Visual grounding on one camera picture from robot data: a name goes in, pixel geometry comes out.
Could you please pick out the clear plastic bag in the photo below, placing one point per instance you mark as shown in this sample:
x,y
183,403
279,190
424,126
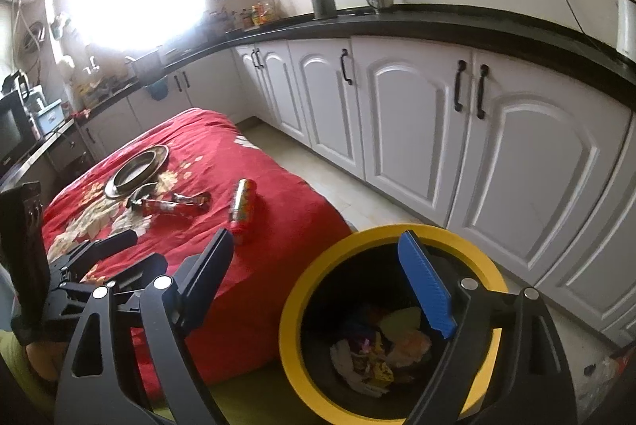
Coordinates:
x,y
603,373

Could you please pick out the white jug kettle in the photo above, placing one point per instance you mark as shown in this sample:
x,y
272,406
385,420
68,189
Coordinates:
x,y
65,66

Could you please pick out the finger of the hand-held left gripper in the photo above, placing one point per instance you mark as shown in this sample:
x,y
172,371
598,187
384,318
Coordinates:
x,y
146,268
109,241

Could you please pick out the yellow-rimmed black bin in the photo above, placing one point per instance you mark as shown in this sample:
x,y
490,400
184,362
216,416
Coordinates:
x,y
298,306

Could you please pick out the black electric kettle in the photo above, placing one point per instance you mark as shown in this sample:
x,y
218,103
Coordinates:
x,y
15,82

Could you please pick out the red floral tablecloth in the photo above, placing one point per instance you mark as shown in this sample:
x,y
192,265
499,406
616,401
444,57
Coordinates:
x,y
278,186

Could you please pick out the white paper roll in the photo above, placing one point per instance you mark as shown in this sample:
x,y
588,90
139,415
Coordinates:
x,y
627,25

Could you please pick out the white kitchen cabinets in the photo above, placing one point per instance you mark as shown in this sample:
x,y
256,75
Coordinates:
x,y
407,117

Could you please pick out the round steel plate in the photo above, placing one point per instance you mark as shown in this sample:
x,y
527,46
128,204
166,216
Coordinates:
x,y
136,169

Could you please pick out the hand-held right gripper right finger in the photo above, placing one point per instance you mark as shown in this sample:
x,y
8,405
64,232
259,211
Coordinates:
x,y
427,286

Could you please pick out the red printed cylindrical can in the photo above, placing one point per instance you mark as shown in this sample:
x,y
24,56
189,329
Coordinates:
x,y
242,206

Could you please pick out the dark metal mug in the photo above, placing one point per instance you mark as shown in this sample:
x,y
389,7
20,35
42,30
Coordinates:
x,y
324,5

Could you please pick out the group of condiment bottles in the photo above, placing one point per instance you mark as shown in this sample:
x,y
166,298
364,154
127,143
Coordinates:
x,y
259,14

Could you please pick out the wall-mounted utensil holder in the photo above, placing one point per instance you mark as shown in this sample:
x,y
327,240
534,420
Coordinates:
x,y
62,24

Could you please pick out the person's left forearm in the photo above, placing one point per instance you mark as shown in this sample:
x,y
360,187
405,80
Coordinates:
x,y
39,355

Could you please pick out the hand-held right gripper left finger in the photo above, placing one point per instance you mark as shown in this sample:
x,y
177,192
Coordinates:
x,y
208,276

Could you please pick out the black microwave oven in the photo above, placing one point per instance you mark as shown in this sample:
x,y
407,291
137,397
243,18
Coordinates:
x,y
12,127

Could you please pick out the light blue storage box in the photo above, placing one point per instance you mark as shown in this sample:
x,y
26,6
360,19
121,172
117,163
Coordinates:
x,y
49,117

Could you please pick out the steel cooking pot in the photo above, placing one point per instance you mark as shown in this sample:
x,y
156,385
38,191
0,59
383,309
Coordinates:
x,y
146,65

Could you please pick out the red snack wrapper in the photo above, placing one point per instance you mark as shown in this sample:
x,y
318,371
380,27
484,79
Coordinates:
x,y
159,206
194,199

